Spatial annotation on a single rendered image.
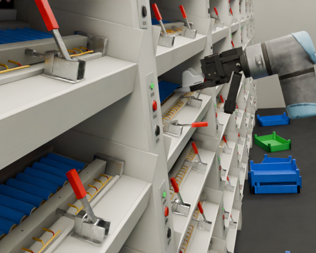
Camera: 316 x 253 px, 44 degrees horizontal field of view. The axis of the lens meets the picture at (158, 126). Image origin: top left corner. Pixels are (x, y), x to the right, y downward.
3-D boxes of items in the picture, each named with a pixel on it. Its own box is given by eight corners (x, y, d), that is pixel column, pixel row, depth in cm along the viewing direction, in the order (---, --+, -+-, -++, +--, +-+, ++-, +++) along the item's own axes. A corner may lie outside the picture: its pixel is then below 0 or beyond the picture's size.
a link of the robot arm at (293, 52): (320, 65, 96) (310, 25, 95) (268, 79, 100) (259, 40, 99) (317, 66, 105) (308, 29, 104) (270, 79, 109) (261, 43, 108)
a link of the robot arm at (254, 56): (269, 73, 109) (268, 78, 100) (251, 78, 111) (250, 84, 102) (261, 41, 107) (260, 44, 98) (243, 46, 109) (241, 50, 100)
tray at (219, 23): (226, 36, 190) (233, 7, 186) (208, 46, 134) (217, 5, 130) (186, 27, 194) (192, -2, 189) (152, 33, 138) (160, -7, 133)
